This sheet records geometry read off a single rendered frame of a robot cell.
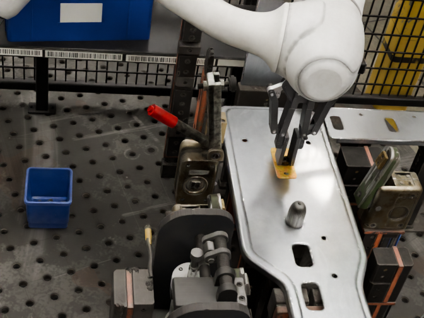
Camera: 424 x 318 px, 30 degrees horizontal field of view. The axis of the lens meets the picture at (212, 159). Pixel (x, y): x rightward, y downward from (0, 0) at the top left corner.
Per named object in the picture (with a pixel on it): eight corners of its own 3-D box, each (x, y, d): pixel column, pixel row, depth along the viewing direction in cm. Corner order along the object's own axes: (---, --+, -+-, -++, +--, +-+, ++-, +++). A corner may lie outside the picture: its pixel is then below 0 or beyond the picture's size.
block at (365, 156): (358, 264, 177) (395, 173, 158) (310, 263, 175) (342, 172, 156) (348, 231, 184) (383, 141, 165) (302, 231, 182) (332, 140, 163)
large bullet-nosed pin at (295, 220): (302, 234, 141) (310, 209, 137) (285, 234, 141) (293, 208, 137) (299, 221, 144) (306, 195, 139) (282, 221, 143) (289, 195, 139)
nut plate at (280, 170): (297, 178, 147) (298, 174, 146) (277, 178, 146) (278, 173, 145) (288, 149, 153) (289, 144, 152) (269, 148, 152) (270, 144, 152)
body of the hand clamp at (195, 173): (195, 283, 166) (220, 161, 143) (163, 283, 165) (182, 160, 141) (192, 261, 170) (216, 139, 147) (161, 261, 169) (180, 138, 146)
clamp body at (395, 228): (382, 312, 168) (436, 197, 145) (329, 312, 166) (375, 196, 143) (371, 278, 174) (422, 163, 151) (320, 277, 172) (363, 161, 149)
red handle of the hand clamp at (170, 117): (223, 152, 142) (154, 111, 134) (214, 159, 143) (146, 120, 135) (219, 136, 145) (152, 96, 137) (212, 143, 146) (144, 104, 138)
